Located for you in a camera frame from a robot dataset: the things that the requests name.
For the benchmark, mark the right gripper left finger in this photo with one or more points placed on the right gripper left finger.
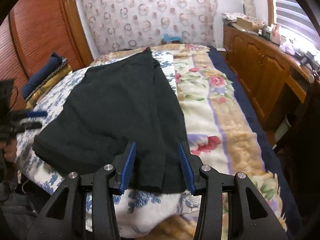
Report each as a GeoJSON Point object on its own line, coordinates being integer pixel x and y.
{"type": "Point", "coordinates": [63, 216]}

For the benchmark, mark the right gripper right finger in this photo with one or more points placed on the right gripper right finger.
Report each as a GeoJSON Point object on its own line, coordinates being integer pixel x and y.
{"type": "Point", "coordinates": [249, 214]}

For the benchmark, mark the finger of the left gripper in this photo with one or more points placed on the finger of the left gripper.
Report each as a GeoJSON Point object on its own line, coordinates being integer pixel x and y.
{"type": "Point", "coordinates": [23, 114]}
{"type": "Point", "coordinates": [27, 126]}

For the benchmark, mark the black printed t-shirt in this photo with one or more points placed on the black printed t-shirt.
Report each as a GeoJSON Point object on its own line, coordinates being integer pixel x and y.
{"type": "Point", "coordinates": [129, 100]}

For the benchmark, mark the person's left hand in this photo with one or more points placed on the person's left hand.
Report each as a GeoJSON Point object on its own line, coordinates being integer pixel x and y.
{"type": "Point", "coordinates": [9, 150]}

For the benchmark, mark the folded mustard sunflower cloth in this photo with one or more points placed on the folded mustard sunflower cloth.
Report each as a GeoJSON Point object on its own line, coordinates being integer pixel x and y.
{"type": "Point", "coordinates": [46, 86]}

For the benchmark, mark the pink floral cream blanket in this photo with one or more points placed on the pink floral cream blanket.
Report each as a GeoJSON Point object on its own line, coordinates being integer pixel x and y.
{"type": "Point", "coordinates": [217, 132]}

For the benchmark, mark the folded navy blue garment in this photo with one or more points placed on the folded navy blue garment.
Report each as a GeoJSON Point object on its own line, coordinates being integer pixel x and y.
{"type": "Point", "coordinates": [51, 66]}

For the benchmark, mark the navy blue bed mattress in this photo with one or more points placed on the navy blue bed mattress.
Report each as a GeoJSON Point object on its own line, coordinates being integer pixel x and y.
{"type": "Point", "coordinates": [272, 163]}

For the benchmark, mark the red-brown louvered wardrobe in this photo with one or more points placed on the red-brown louvered wardrobe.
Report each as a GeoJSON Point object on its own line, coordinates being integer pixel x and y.
{"type": "Point", "coordinates": [31, 32]}

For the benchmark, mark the wooden sideboard cabinet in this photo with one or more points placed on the wooden sideboard cabinet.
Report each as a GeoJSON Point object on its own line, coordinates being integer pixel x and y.
{"type": "Point", "coordinates": [274, 82]}

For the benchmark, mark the pink circle patterned curtain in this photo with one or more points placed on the pink circle patterned curtain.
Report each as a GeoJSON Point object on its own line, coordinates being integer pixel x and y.
{"type": "Point", "coordinates": [130, 24]}

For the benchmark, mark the small box with blue cloth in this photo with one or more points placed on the small box with blue cloth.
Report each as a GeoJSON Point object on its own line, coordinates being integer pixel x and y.
{"type": "Point", "coordinates": [167, 39]}

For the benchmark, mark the pink bottle on cabinet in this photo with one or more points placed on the pink bottle on cabinet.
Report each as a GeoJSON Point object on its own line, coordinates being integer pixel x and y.
{"type": "Point", "coordinates": [275, 35]}

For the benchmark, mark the cardboard box on cabinet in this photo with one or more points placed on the cardboard box on cabinet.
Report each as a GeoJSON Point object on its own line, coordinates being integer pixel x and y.
{"type": "Point", "coordinates": [250, 23]}

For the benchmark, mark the floral fabric pile on cabinet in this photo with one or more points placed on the floral fabric pile on cabinet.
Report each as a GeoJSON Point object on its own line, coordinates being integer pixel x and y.
{"type": "Point", "coordinates": [233, 16]}

